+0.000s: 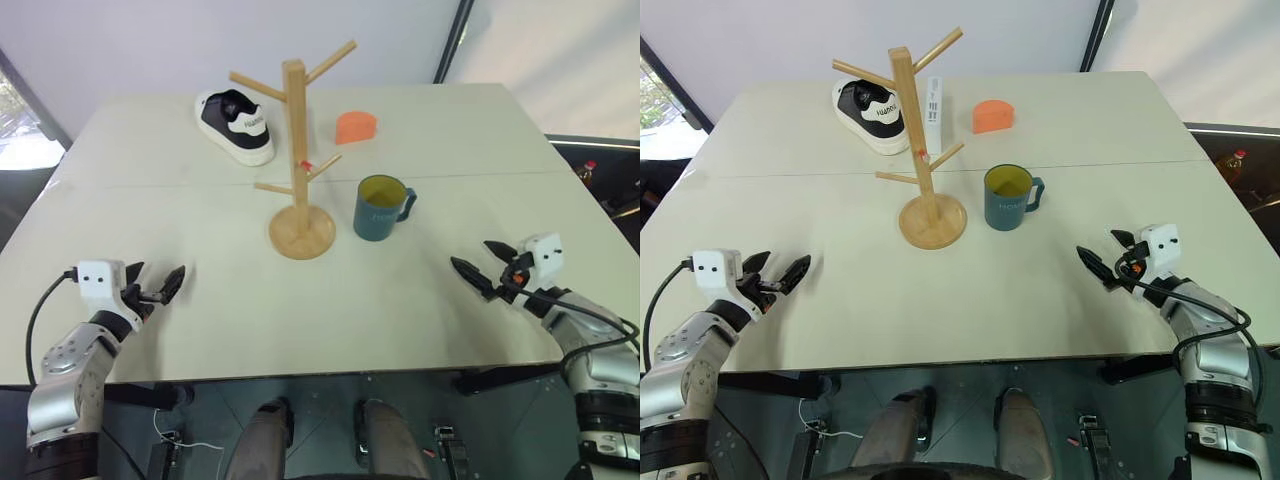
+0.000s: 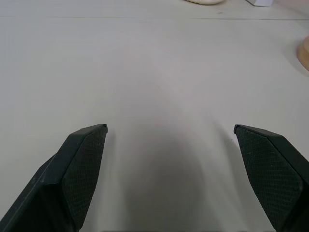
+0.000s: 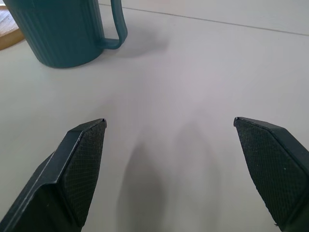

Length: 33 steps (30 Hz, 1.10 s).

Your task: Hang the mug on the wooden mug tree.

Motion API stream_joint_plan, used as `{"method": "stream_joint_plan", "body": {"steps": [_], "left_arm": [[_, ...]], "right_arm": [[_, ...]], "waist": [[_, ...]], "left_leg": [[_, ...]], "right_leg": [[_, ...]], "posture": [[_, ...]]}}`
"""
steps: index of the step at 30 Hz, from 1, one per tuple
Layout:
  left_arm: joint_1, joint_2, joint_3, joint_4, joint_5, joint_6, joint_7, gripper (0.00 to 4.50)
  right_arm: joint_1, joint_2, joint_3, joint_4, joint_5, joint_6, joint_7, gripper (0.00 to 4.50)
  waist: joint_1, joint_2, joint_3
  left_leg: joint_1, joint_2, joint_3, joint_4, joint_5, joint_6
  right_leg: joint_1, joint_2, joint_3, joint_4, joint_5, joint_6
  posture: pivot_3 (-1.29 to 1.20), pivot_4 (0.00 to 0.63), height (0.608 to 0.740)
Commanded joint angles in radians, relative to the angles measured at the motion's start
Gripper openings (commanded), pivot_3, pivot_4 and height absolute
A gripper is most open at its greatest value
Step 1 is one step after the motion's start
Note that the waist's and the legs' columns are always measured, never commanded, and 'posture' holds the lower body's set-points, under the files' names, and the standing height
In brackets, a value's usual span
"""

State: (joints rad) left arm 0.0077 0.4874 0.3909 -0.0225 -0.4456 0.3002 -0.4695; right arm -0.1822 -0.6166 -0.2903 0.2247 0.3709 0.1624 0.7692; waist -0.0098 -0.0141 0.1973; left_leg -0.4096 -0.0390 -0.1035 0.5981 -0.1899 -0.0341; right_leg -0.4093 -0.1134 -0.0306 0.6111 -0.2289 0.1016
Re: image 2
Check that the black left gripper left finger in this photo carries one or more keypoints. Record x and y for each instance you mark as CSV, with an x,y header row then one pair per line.
x,y
60,178

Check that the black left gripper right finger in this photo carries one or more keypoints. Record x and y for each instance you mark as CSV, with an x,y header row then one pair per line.
x,y
270,174

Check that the tan wooden object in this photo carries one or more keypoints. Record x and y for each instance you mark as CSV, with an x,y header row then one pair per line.
x,y
303,52

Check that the cream round object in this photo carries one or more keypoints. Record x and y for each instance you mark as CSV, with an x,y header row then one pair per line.
x,y
204,1

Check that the white box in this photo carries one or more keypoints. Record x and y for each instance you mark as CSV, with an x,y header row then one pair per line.
x,y
259,3

